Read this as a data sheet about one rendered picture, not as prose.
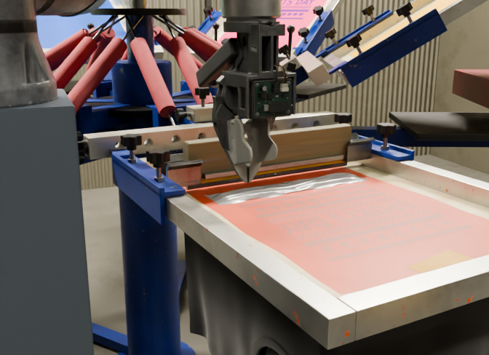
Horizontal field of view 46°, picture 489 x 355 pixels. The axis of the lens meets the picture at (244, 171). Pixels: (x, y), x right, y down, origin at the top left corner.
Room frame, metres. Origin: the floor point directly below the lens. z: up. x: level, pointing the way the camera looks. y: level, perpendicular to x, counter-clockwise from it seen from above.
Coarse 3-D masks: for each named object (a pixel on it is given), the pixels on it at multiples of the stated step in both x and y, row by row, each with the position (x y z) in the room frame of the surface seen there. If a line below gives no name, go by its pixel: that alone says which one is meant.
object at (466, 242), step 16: (288, 176) 1.25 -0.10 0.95; (304, 176) 1.25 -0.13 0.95; (368, 176) 1.25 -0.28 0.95; (304, 192) 1.13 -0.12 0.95; (384, 192) 1.13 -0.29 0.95; (400, 192) 1.13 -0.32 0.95; (432, 208) 1.03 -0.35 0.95; (448, 208) 1.03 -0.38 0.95; (480, 224) 0.94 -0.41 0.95; (432, 240) 0.87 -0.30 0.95; (448, 240) 0.87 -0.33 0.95; (464, 240) 0.87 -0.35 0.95; (480, 240) 0.87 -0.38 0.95; (480, 256) 0.81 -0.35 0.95
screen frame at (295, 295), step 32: (384, 160) 1.28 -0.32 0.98; (448, 192) 1.12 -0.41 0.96; (480, 192) 1.05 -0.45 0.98; (192, 224) 0.88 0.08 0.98; (224, 224) 0.85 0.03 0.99; (224, 256) 0.78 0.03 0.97; (256, 256) 0.73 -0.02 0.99; (256, 288) 0.70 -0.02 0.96; (288, 288) 0.63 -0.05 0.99; (320, 288) 0.63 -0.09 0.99; (384, 288) 0.63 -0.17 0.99; (416, 288) 0.63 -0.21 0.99; (448, 288) 0.65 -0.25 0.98; (480, 288) 0.67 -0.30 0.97; (320, 320) 0.57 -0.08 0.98; (352, 320) 0.58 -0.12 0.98; (384, 320) 0.60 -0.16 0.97; (416, 320) 0.62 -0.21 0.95
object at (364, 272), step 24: (192, 192) 1.13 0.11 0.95; (216, 192) 1.13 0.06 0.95; (240, 216) 0.99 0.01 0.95; (264, 240) 0.87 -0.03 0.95; (288, 240) 0.87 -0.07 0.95; (312, 264) 0.78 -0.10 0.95; (336, 264) 0.78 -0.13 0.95; (360, 264) 0.78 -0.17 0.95; (384, 264) 0.78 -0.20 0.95; (408, 264) 0.78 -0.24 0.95; (336, 288) 0.70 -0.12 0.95; (360, 288) 0.70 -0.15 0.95
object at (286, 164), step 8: (296, 160) 1.24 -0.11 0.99; (304, 160) 1.24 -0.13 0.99; (312, 160) 1.24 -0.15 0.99; (320, 160) 1.25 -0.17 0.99; (328, 160) 1.26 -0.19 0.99; (336, 160) 1.28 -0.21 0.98; (264, 168) 1.18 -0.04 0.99; (272, 168) 1.19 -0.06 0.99; (280, 168) 1.20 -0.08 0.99; (208, 176) 1.12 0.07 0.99; (216, 176) 1.13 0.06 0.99; (224, 176) 1.14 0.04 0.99
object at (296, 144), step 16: (304, 128) 1.27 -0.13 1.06; (320, 128) 1.27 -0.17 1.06; (336, 128) 1.29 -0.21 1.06; (192, 144) 1.12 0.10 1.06; (208, 144) 1.14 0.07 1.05; (288, 144) 1.23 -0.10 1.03; (304, 144) 1.25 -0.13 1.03; (320, 144) 1.27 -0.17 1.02; (336, 144) 1.29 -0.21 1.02; (208, 160) 1.14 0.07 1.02; (224, 160) 1.15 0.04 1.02; (272, 160) 1.21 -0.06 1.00; (288, 160) 1.23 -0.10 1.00
